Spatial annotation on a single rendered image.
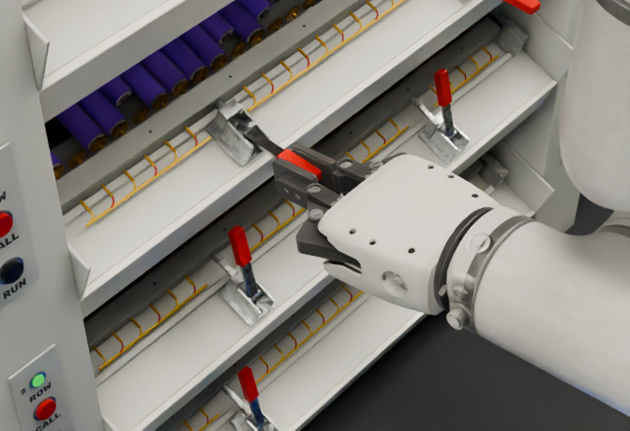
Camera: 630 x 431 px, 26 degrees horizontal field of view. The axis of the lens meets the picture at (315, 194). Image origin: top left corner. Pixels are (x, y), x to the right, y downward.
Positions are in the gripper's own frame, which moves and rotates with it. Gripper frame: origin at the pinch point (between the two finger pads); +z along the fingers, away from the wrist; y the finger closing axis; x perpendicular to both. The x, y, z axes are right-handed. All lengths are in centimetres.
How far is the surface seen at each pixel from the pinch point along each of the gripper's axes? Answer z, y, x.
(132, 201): 8.0, -9.9, 0.7
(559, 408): -1, 29, -51
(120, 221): 7.5, -11.6, 0.4
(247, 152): 5.0, -1.0, 0.8
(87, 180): 9.0, -12.4, 4.0
